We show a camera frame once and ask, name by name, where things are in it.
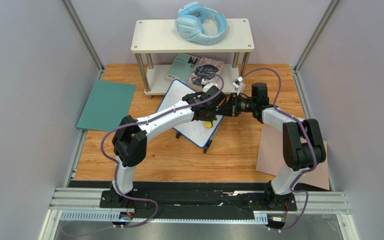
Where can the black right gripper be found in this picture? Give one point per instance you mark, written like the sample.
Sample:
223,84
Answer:
232,105

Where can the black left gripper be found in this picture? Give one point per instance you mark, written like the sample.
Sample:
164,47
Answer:
212,117

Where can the yellow sponge eraser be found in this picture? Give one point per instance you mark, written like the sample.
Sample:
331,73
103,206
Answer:
208,124

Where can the blue framed whiteboard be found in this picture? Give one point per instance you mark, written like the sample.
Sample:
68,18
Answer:
194,131

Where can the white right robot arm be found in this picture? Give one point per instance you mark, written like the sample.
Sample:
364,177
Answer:
302,143

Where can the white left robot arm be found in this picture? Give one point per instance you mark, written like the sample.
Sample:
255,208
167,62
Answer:
131,138

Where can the Little Women book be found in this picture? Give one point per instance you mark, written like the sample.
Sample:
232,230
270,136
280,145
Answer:
206,66

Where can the teal book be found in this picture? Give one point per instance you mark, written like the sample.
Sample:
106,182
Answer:
182,68

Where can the pink mat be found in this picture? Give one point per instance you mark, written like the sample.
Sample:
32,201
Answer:
270,159

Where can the light blue headphones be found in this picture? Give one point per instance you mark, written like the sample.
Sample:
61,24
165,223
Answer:
189,24

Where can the white two-tier shelf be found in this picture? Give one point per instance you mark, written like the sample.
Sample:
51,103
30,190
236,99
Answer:
159,36

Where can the teal mat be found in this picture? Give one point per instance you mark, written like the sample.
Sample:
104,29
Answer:
106,105

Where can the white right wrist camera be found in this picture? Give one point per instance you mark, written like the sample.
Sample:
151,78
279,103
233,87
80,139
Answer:
239,85

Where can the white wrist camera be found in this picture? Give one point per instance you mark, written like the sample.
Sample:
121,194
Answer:
209,87
239,85

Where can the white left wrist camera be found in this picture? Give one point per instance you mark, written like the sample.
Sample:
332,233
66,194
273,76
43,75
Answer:
209,87

